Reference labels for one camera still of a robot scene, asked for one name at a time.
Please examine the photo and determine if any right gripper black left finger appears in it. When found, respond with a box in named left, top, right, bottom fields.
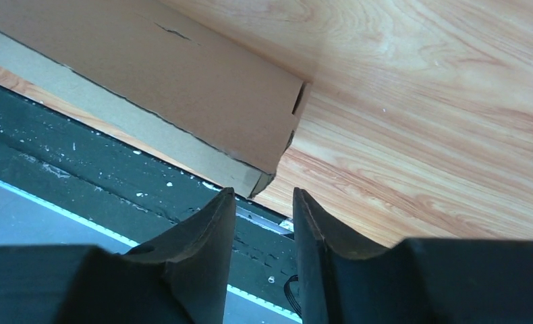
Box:
left=0, top=188, right=236, bottom=323

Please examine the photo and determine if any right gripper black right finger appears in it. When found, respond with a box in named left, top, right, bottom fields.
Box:
left=293, top=188, right=533, bottom=323

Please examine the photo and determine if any cardboard sheet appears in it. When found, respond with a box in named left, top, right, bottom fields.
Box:
left=0, top=1, right=310, bottom=198

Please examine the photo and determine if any aluminium frame rail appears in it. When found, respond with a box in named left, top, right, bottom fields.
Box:
left=0, top=180, right=301, bottom=323

